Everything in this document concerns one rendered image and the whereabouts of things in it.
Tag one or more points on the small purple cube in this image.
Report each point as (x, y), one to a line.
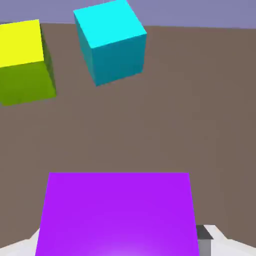
(118, 216)

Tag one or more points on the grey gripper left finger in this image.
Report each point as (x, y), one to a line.
(22, 247)

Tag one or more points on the small cyan cube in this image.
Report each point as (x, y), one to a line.
(112, 42)

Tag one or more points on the small yellow cube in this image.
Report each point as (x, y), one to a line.
(22, 64)

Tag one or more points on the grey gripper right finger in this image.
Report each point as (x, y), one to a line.
(216, 243)

